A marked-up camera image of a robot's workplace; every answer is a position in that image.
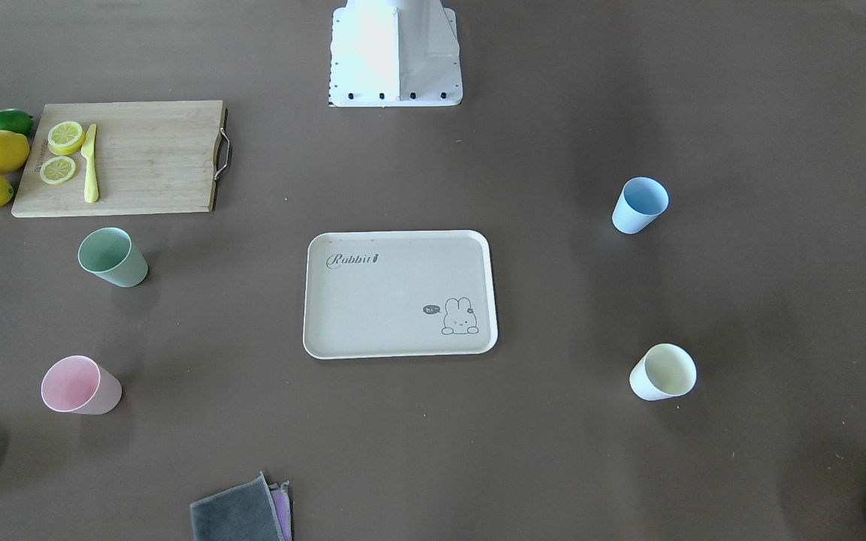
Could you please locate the blue cup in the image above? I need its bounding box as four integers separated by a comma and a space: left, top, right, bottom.
612, 176, 670, 235

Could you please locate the green cup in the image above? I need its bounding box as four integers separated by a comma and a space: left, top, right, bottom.
77, 227, 148, 288

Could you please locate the cream rabbit tray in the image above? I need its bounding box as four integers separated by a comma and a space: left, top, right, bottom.
303, 230, 498, 359

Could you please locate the cream white cup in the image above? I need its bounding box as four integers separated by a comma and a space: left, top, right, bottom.
629, 343, 698, 401

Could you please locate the purple folded cloth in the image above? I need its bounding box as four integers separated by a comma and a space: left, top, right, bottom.
269, 482, 293, 541

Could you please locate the grey folded cloth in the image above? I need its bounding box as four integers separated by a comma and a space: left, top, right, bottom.
189, 475, 280, 540

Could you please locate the yellow plastic knife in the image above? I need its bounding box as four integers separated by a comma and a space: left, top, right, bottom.
80, 124, 99, 204

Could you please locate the pink cup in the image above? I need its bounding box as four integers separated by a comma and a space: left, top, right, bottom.
41, 355, 123, 415

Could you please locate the upper lemon slice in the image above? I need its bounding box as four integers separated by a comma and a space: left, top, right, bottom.
38, 156, 77, 186

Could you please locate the lemon slice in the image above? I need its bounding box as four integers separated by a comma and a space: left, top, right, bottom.
46, 121, 86, 156
38, 156, 77, 186

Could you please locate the lower lemon slice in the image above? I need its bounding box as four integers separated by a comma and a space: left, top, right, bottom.
46, 121, 86, 156

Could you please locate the lower whole lemon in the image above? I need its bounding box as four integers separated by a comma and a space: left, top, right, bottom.
0, 130, 30, 174

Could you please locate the green lime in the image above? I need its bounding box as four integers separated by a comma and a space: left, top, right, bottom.
0, 107, 35, 136

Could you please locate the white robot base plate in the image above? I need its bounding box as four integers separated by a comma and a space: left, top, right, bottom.
328, 1, 464, 107

